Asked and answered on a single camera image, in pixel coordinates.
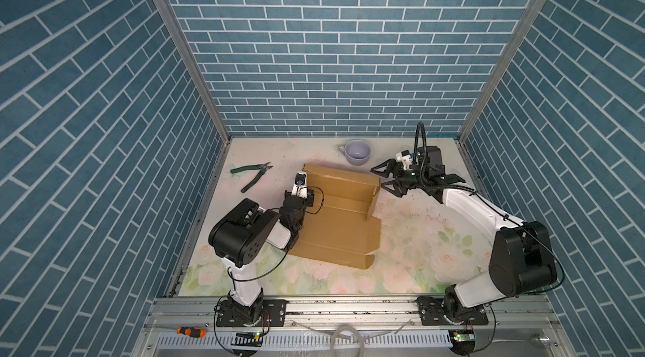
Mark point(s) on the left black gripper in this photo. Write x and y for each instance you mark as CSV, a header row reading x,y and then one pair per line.
x,y
309,200

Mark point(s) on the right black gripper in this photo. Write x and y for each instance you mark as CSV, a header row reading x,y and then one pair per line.
x,y
391,165

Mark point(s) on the brown cardboard box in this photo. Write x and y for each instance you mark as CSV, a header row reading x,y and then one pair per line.
x,y
341,227

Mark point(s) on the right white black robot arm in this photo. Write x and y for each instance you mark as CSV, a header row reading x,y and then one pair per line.
x,y
522,259

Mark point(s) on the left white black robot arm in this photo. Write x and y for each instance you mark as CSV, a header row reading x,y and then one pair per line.
x,y
239,237

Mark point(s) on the lavender ceramic cup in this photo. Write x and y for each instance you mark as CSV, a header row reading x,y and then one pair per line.
x,y
356,152

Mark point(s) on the clear plastic tube loop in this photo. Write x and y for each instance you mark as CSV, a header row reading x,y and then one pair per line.
x,y
344,335

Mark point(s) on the orange black screwdriver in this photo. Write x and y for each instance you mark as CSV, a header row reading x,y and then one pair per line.
x,y
193,332

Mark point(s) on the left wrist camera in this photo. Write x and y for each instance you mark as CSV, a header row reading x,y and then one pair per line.
x,y
300,185

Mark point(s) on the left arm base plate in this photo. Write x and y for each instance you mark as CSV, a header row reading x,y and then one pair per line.
x,y
267,312

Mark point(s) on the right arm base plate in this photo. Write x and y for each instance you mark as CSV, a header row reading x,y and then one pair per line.
x,y
448,311

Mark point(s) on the white slotted cable duct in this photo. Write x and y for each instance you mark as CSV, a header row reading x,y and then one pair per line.
x,y
304,341

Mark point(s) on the aluminium mounting rail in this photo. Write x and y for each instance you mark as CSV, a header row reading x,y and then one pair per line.
x,y
373,312

